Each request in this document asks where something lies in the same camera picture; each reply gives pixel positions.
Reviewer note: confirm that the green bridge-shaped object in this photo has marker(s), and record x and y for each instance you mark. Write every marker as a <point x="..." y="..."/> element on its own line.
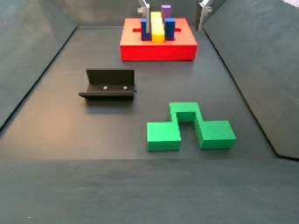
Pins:
<point x="214" y="134"/>

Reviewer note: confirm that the blue block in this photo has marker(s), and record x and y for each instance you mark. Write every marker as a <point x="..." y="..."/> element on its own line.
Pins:
<point x="146" y="33"/>
<point x="169" y="28"/>

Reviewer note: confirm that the black angle fixture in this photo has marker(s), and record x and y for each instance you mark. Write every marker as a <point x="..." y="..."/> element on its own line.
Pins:
<point x="110" y="84"/>

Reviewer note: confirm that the blue block right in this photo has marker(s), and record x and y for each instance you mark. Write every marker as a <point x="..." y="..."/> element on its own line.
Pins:
<point x="169" y="28"/>

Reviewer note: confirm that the red board base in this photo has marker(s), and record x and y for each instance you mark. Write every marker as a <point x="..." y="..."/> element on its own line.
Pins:
<point x="138" y="50"/>

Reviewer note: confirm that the blue block left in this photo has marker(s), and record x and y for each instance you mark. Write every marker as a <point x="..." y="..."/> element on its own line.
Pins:
<point x="146" y="33"/>

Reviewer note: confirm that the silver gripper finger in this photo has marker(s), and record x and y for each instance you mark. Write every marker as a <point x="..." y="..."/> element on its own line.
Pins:
<point x="145" y="10"/>
<point x="204" y="9"/>

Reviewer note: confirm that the purple block right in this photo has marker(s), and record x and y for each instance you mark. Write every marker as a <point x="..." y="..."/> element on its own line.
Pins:
<point x="166" y="10"/>

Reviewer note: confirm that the yellow long bar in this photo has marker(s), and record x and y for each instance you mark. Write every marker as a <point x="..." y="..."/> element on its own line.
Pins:
<point x="157" y="27"/>

